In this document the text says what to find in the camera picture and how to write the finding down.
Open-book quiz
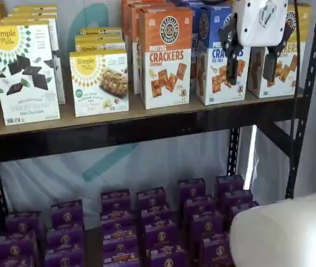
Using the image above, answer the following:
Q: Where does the blue pretzel crackers box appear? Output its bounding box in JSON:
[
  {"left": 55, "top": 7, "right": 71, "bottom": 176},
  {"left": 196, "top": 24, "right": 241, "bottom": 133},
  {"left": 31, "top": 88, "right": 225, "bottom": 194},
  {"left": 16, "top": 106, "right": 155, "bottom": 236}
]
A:
[
  {"left": 195, "top": 5, "right": 251, "bottom": 106},
  {"left": 174, "top": 0, "right": 233, "bottom": 90}
]

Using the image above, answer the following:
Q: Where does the white backdrop sheet teal print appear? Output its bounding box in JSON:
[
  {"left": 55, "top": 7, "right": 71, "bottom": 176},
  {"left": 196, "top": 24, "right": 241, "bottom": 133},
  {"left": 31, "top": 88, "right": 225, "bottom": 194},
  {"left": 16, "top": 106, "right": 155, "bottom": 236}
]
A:
[{"left": 0, "top": 0, "right": 295, "bottom": 212}]

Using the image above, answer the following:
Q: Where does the orange pretzel crackers box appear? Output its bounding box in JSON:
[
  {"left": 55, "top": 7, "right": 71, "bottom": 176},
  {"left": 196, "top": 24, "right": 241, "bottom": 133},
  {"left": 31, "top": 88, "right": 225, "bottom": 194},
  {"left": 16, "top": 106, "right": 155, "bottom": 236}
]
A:
[
  {"left": 121, "top": 0, "right": 159, "bottom": 83},
  {"left": 130, "top": 2, "right": 175, "bottom": 95},
  {"left": 139, "top": 6, "right": 194, "bottom": 110}
]

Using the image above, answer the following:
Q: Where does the Simple Mills Sweet Thins box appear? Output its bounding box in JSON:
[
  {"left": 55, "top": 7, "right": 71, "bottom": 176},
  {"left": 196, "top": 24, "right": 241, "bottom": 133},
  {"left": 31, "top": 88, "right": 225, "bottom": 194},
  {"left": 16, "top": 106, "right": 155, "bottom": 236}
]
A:
[
  {"left": 0, "top": 21, "right": 61, "bottom": 126},
  {"left": 13, "top": 3, "right": 58, "bottom": 13},
  {"left": 1, "top": 15, "right": 66, "bottom": 106},
  {"left": 7, "top": 10, "right": 58, "bottom": 18}
]

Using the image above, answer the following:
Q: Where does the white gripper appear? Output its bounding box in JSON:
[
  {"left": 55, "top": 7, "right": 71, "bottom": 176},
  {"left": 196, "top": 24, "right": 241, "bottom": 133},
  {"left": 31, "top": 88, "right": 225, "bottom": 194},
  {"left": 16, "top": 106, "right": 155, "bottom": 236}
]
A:
[{"left": 218, "top": 0, "right": 294, "bottom": 86}]

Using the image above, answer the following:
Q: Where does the black metal shelf rack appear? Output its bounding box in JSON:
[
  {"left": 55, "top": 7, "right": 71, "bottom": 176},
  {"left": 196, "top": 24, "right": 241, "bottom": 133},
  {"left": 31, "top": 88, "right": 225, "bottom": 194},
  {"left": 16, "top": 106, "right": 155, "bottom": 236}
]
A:
[{"left": 0, "top": 0, "right": 316, "bottom": 251}]

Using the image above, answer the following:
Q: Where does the yellow pretzel crackers box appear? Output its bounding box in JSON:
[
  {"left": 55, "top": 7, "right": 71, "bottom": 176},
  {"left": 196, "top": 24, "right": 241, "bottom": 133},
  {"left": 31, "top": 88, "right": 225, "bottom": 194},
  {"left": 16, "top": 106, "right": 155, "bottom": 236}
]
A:
[{"left": 246, "top": 2, "right": 312, "bottom": 99}]

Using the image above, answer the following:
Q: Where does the Simple Mills almond bar box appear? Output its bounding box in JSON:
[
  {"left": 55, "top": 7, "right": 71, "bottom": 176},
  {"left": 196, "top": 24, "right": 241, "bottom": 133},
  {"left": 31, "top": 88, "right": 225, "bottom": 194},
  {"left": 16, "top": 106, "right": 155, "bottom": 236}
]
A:
[
  {"left": 80, "top": 27, "right": 124, "bottom": 38},
  {"left": 75, "top": 34, "right": 126, "bottom": 53},
  {"left": 69, "top": 50, "right": 130, "bottom": 118}
]

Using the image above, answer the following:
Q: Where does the wooden shelf board with purple boxes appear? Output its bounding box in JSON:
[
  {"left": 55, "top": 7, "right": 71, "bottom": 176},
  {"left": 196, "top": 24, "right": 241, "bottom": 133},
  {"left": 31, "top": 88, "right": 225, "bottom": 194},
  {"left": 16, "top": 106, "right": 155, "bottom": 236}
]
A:
[{"left": 37, "top": 222, "right": 147, "bottom": 267}]

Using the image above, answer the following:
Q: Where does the purple snack box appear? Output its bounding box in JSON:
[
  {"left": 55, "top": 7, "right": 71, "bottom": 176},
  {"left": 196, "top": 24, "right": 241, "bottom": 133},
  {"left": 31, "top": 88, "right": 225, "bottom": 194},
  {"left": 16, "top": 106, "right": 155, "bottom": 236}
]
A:
[
  {"left": 144, "top": 222, "right": 179, "bottom": 249},
  {"left": 228, "top": 201, "right": 259, "bottom": 225},
  {"left": 46, "top": 225, "right": 85, "bottom": 251},
  {"left": 0, "top": 230, "right": 38, "bottom": 260},
  {"left": 146, "top": 244, "right": 187, "bottom": 267},
  {"left": 136, "top": 186, "right": 167, "bottom": 210},
  {"left": 183, "top": 196, "right": 217, "bottom": 218},
  {"left": 199, "top": 233, "right": 234, "bottom": 267},
  {"left": 216, "top": 175, "right": 245, "bottom": 196},
  {"left": 6, "top": 211, "right": 42, "bottom": 235},
  {"left": 44, "top": 249, "right": 86, "bottom": 267},
  {"left": 190, "top": 212, "right": 224, "bottom": 238},
  {"left": 140, "top": 208, "right": 171, "bottom": 228},
  {"left": 50, "top": 199, "right": 84, "bottom": 229},
  {"left": 102, "top": 228, "right": 137, "bottom": 251},
  {"left": 221, "top": 190, "right": 254, "bottom": 209},
  {"left": 177, "top": 179, "right": 206, "bottom": 200},
  {"left": 100, "top": 189, "right": 131, "bottom": 214},
  {"left": 103, "top": 247, "right": 141, "bottom": 267},
  {"left": 100, "top": 211, "right": 133, "bottom": 233},
  {"left": 0, "top": 255, "right": 36, "bottom": 267}
]

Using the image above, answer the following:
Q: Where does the wooden shelf board with crackers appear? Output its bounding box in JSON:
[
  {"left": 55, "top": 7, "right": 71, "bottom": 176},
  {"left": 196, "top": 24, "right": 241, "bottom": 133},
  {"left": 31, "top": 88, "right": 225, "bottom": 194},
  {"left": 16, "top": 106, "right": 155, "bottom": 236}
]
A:
[{"left": 0, "top": 87, "right": 305, "bottom": 139}]

